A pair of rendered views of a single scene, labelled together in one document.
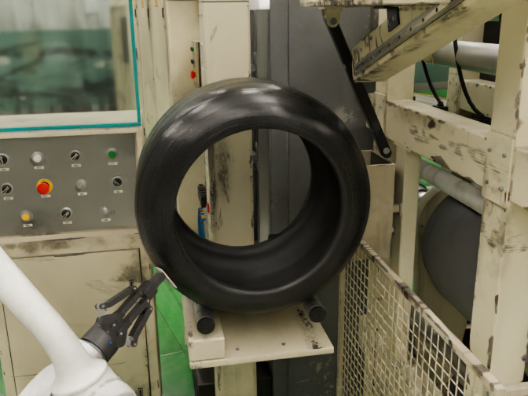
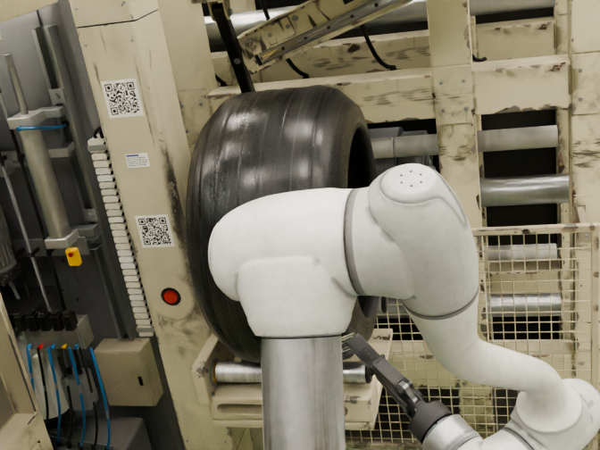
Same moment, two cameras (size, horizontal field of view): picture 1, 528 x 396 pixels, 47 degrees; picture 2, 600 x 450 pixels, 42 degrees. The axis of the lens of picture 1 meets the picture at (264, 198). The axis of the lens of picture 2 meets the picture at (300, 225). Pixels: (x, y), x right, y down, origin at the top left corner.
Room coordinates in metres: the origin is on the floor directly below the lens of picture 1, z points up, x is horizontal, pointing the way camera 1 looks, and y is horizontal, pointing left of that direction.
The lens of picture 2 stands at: (0.78, 1.41, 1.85)
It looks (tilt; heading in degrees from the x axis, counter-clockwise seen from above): 23 degrees down; 296
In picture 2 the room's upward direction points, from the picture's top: 9 degrees counter-clockwise
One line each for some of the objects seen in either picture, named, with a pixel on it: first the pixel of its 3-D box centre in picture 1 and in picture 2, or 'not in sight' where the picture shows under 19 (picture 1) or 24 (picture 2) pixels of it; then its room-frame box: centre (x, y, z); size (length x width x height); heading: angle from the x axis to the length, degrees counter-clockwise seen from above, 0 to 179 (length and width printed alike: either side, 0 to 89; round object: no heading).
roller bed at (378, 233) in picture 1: (358, 203); not in sight; (1.79, -0.30, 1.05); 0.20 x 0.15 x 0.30; 10
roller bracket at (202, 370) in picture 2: not in sight; (229, 337); (1.68, 0.07, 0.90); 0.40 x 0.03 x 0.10; 100
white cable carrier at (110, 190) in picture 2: not in sight; (128, 237); (1.83, 0.15, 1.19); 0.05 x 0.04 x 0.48; 100
